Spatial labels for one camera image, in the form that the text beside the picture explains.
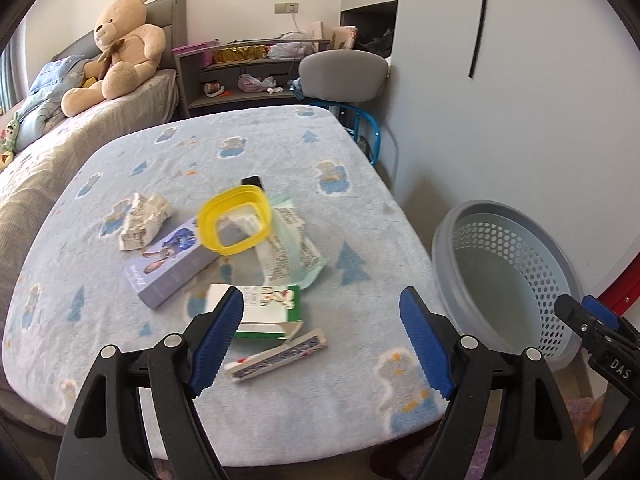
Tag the grey perforated plastic basket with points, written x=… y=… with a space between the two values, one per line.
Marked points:
x=500 y=300

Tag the green and white packet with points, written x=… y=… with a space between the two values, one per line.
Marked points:
x=285 y=260

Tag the green plush toy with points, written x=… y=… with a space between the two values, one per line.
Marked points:
x=10 y=135

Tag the blue patterned card box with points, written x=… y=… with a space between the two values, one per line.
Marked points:
x=280 y=357

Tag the light blue printed blanket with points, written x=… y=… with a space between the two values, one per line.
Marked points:
x=300 y=185

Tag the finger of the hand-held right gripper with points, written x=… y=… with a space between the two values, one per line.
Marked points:
x=575 y=312

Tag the pale pink carton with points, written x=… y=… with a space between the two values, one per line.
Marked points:
x=316 y=30

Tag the blue printed pillow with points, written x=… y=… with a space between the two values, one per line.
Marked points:
x=45 y=90

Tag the pink plastic bag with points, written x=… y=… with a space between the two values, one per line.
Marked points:
x=255 y=82

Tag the wall power outlet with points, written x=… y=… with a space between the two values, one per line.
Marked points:
x=286 y=7

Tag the purple fuzzy cloth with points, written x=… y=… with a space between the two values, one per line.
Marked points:
x=585 y=415

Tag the grey chair backrest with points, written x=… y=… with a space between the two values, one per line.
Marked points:
x=340 y=75

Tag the white plastic bag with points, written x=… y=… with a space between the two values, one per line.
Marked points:
x=295 y=49

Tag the grey shelf unit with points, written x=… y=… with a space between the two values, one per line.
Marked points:
x=190 y=75

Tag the crumpled white paper wrapper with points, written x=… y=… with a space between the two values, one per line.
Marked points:
x=145 y=220

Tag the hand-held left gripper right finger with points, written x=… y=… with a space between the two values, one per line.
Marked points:
x=425 y=345

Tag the purple cartoon box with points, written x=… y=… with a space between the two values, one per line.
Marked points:
x=170 y=265

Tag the pink storage box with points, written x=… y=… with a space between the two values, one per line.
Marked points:
x=195 y=50

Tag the large tan teddy bear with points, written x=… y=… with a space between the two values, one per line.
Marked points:
x=130 y=45

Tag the pink printed box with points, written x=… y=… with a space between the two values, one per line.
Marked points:
x=345 y=37

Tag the red and white small item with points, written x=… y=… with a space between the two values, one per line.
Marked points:
x=215 y=89

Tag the gold wrapped snacks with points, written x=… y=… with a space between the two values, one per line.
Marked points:
x=237 y=53

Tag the blue metal child chair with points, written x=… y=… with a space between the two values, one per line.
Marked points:
x=370 y=127

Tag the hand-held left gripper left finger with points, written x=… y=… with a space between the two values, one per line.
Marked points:
x=220 y=340

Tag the green and white carton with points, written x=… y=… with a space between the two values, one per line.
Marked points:
x=270 y=305

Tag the grey padded bed headboard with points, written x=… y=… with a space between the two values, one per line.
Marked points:
x=172 y=10

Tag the small black item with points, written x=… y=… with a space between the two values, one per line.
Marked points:
x=252 y=181

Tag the bed with beige cover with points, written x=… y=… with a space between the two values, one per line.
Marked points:
x=60 y=140

